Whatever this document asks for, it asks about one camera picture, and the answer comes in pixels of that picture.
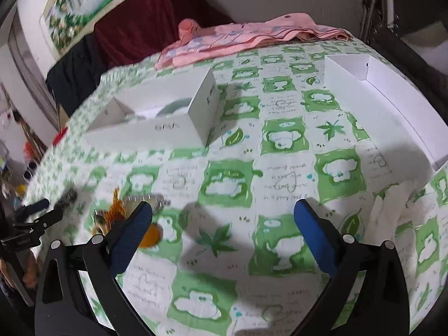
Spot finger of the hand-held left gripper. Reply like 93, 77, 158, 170
20, 207, 66, 237
13, 198, 50, 222

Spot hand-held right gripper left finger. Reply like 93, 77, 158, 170
34, 200, 153, 336

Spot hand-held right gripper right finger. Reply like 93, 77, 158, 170
293, 199, 410, 336

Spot orange amber bead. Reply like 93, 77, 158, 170
139, 225, 164, 250

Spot orange tassel pendant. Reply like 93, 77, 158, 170
104, 188, 128, 226

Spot small white cardboard box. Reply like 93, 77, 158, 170
83, 66, 226, 148

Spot person's left hand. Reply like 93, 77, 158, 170
0, 250, 39, 289

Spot shelf with assorted clutter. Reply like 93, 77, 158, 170
0, 107, 48, 212

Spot small red object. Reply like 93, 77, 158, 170
52, 126, 69, 145

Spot crumpled white tissue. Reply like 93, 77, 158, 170
369, 180, 426, 228

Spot green printed tablecloth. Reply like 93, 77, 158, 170
21, 40, 448, 336

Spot pale green bangle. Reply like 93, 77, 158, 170
157, 98, 193, 117

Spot black cloth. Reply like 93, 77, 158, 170
45, 33, 107, 116

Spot large white shallow box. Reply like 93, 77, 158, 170
324, 54, 448, 172

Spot pink patterned cloth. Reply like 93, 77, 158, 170
155, 13, 354, 71

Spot dark red velvet cloth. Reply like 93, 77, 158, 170
94, 0, 235, 69

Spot metal folding chair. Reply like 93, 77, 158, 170
359, 0, 399, 44

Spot landscape wall poster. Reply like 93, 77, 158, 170
42, 0, 148, 57

